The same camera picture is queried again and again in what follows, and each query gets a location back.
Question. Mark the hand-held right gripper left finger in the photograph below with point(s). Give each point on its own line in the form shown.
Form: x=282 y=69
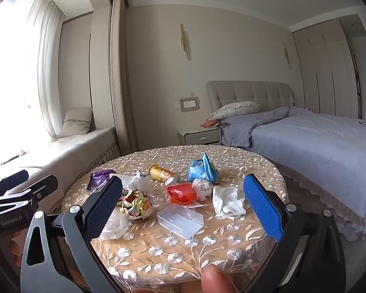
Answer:
x=105 y=207

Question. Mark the white sheer curtain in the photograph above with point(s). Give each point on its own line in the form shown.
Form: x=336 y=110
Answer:
x=45 y=67

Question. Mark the colourful wrapper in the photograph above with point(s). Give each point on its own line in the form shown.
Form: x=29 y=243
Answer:
x=135 y=203

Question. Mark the white plastic bag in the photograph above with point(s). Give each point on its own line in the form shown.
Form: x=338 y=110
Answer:
x=131 y=181

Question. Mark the beige wardrobe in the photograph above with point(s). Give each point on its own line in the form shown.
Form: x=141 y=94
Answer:
x=326 y=73

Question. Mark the clear plastic cup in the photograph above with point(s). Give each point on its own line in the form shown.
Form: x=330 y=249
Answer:
x=158 y=197

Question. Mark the orange packet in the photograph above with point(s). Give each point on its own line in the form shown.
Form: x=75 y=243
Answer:
x=209 y=124

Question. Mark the beige window seat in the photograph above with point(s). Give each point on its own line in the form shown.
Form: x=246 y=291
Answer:
x=70 y=155

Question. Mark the lilac quilt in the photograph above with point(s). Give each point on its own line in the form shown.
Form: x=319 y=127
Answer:
x=317 y=146

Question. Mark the framed wall switch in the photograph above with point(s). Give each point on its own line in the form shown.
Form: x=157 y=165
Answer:
x=189 y=104

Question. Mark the blue snack bag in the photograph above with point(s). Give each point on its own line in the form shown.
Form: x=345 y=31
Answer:
x=201 y=171

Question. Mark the white nightstand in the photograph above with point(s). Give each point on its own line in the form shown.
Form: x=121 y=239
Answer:
x=201 y=135

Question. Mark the person's right hand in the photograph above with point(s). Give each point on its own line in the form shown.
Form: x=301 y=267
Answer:
x=218 y=279

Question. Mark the red-orange plastic wrapper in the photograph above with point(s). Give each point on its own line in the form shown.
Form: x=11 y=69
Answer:
x=181 y=193

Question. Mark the beige upholstered bed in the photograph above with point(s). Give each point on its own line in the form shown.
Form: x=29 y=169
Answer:
x=250 y=94

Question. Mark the clear plastic box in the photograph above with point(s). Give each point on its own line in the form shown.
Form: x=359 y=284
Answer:
x=180 y=222

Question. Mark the yellow can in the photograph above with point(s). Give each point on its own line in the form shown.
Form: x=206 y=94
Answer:
x=158 y=173

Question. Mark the clear plastic bag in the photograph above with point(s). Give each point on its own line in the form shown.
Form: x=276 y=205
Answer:
x=116 y=227

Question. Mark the purple crumpled wrapper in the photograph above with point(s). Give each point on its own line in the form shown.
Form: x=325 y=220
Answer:
x=99 y=178

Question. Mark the beige ruffled pillow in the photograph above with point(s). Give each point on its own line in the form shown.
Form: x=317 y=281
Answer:
x=234 y=110

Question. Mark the white tissue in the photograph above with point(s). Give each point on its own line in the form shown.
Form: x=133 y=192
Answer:
x=228 y=203

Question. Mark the white wrapper ball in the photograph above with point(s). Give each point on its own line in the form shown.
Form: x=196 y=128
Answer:
x=202 y=187

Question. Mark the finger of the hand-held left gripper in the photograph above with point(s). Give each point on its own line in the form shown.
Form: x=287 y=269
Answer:
x=45 y=184
x=16 y=179

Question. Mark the person's left hand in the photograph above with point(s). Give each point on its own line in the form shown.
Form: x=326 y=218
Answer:
x=16 y=250

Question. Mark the beige embroidered tablecloth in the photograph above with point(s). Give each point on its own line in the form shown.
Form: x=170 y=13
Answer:
x=170 y=259

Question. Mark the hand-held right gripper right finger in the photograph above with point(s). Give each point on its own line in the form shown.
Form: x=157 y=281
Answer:
x=263 y=207

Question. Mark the beige cushion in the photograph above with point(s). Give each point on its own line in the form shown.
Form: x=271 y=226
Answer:
x=76 y=121

